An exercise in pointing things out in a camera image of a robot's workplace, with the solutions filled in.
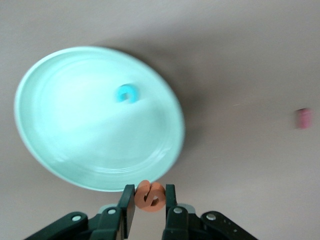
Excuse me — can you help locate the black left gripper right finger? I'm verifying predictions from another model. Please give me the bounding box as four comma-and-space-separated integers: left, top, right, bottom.
162, 184, 258, 240

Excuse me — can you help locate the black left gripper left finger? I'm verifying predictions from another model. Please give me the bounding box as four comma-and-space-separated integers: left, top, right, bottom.
24, 184, 137, 240

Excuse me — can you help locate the light green plate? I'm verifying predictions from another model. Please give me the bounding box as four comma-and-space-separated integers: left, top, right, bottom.
13, 45, 186, 193

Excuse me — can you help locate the teal foam letter c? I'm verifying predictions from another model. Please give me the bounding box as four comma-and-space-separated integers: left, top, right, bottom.
114, 84, 140, 105

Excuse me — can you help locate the orange foam letter e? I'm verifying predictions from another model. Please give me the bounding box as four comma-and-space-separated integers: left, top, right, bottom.
134, 180, 166, 213

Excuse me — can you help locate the dark red foam letter i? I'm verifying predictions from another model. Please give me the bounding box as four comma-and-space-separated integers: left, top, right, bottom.
294, 107, 313, 130

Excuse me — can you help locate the brown table cover sheet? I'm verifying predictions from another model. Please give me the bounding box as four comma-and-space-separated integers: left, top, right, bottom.
0, 0, 320, 240

